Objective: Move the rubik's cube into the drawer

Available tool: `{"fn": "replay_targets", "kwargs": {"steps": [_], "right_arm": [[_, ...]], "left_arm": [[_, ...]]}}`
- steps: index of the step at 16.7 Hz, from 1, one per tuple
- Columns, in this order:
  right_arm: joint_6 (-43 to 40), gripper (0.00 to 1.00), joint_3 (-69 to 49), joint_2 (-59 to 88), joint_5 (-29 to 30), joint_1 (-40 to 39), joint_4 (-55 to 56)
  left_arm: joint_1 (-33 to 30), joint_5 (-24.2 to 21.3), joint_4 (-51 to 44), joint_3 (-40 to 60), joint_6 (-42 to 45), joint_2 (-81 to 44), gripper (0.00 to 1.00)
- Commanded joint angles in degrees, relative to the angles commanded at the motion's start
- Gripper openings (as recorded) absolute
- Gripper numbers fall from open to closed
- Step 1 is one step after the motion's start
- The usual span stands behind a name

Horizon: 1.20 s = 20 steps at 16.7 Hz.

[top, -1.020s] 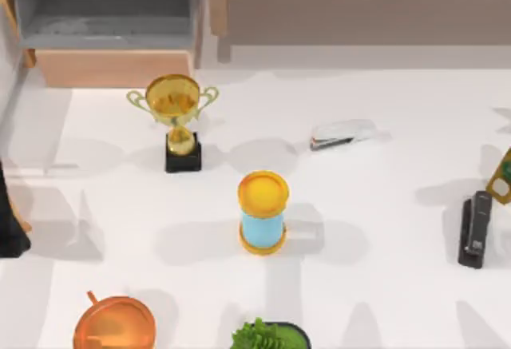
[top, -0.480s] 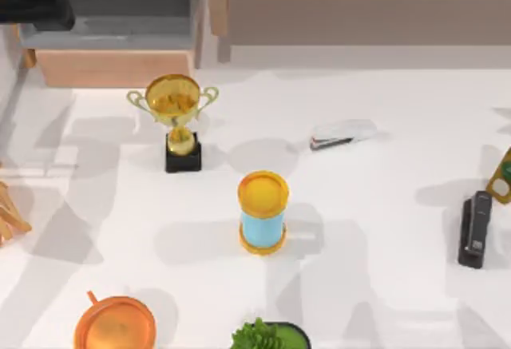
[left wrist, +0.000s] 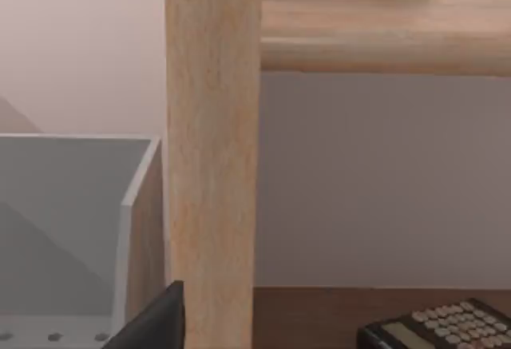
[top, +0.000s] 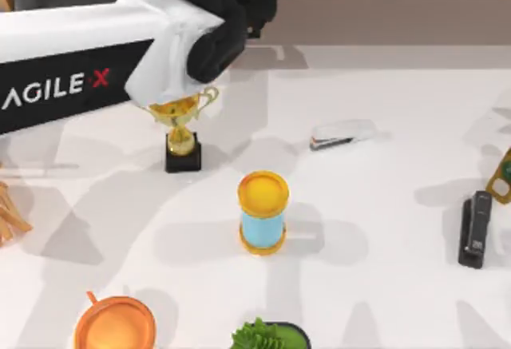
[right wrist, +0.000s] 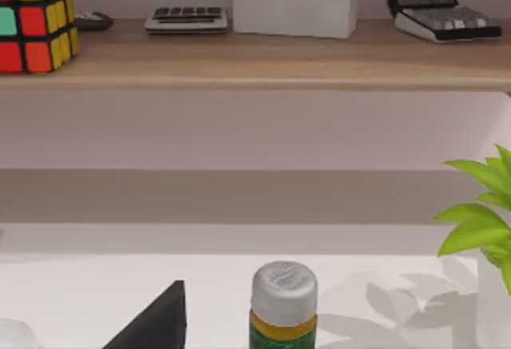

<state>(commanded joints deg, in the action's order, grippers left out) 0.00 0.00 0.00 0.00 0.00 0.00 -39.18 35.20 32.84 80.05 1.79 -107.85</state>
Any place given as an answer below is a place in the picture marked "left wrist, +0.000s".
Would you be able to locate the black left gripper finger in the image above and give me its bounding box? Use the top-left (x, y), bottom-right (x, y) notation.
top-left (100, 280), bottom-right (187, 349)

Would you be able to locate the wooden open shelf unit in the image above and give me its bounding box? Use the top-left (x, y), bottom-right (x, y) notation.
top-left (164, 0), bottom-right (511, 349)

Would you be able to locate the pulled-out drawer with grey inside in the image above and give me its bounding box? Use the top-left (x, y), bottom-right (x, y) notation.
top-left (0, 133), bottom-right (168, 349)

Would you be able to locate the black calculator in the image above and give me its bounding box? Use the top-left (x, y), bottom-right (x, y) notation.
top-left (356, 297), bottom-right (511, 349)

